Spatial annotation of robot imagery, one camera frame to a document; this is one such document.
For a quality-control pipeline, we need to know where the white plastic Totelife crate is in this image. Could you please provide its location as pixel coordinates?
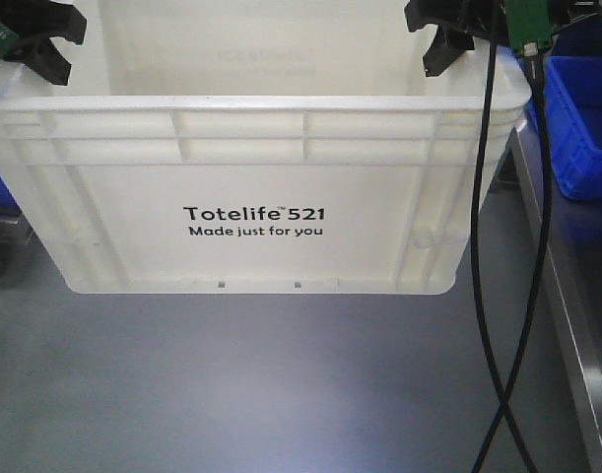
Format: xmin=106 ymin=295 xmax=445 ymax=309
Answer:
xmin=0 ymin=0 xmax=531 ymax=296

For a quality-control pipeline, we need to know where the blue plastic bin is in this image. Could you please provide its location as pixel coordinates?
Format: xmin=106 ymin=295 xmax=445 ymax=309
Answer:
xmin=544 ymin=56 xmax=602 ymax=201

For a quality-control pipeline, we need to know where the steel shelf table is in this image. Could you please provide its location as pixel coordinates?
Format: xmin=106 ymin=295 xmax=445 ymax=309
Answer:
xmin=502 ymin=117 xmax=602 ymax=473

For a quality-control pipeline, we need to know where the black cable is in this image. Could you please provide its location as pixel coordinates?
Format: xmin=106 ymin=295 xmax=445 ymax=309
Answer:
xmin=470 ymin=0 xmax=541 ymax=473
xmin=470 ymin=51 xmax=553 ymax=473

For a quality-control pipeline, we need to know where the right green circuit board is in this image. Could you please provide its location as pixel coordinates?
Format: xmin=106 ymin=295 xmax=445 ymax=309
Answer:
xmin=504 ymin=0 xmax=553 ymax=57

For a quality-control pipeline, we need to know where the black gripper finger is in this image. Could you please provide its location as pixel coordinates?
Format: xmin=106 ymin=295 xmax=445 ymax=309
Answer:
xmin=20 ymin=1 xmax=88 ymax=45
xmin=4 ymin=37 xmax=72 ymax=86

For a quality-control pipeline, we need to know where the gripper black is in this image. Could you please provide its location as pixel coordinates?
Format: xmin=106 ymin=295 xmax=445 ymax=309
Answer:
xmin=403 ymin=0 xmax=602 ymax=79

